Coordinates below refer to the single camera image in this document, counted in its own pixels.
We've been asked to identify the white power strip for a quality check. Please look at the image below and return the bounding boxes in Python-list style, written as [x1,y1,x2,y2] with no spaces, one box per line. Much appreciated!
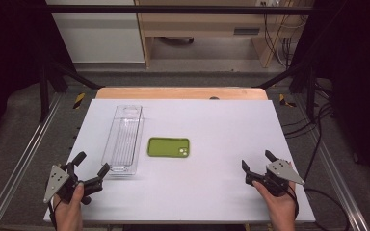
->
[255,0,283,8]

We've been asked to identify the white cover board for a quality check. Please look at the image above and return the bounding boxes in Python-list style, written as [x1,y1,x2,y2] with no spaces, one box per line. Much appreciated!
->
[42,98,316,224]

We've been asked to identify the yellow black striped tape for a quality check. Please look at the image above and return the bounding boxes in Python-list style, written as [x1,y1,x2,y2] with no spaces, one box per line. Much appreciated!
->
[73,92,87,110]
[278,93,297,108]

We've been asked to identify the long black floor cable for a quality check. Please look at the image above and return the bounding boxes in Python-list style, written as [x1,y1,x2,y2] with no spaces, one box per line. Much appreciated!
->
[303,101,334,183]

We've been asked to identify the black upright frame post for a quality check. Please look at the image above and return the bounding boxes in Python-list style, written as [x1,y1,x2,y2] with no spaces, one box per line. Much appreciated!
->
[39,63,50,123]
[305,66,318,120]

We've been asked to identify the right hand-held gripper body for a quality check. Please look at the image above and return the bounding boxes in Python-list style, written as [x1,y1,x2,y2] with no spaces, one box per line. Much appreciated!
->
[244,159,305,197]

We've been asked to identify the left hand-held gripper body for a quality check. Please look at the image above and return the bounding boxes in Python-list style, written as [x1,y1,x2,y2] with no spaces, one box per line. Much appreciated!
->
[42,163,104,206]

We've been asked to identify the aluminium floor rail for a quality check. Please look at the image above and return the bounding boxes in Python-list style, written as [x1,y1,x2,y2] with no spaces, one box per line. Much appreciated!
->
[0,92,63,231]
[292,95,370,231]

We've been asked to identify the white cabinet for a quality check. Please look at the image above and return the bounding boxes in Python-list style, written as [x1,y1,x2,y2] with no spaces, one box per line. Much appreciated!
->
[44,0,145,64]

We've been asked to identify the clear plastic storage box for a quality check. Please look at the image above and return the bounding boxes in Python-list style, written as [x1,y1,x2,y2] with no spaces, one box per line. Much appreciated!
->
[100,104,145,176]

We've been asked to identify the person's right hand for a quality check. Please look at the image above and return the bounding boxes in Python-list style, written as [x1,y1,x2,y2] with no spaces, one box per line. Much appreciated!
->
[251,180,299,223]

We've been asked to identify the black cable bundle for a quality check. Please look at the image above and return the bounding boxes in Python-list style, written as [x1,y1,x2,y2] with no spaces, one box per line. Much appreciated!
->
[262,13,306,69]

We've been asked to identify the black diagonal frame strut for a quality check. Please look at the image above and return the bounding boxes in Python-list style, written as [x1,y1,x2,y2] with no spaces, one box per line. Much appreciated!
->
[252,61,306,90]
[48,60,103,90]

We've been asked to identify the black horizontal frame bar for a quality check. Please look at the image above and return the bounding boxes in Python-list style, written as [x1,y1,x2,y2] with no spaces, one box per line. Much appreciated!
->
[44,4,316,14]

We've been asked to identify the light wooden desk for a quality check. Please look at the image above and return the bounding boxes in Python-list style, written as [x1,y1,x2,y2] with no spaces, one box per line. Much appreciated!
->
[134,0,314,69]

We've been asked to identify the person's left hand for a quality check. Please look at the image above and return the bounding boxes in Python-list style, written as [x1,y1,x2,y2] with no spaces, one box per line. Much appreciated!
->
[52,182,86,223]

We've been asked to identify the short black floor cables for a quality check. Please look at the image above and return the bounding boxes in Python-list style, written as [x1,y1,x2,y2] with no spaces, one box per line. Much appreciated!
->
[282,116,320,140]

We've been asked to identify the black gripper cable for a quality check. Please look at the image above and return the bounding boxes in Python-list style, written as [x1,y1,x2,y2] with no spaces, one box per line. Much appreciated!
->
[303,187,352,231]

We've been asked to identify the black curtain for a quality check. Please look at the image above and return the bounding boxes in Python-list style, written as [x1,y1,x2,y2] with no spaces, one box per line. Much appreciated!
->
[290,0,370,187]
[0,0,78,152]

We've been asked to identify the wooden table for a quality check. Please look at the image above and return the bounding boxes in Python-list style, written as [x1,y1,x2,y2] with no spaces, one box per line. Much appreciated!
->
[95,86,269,101]

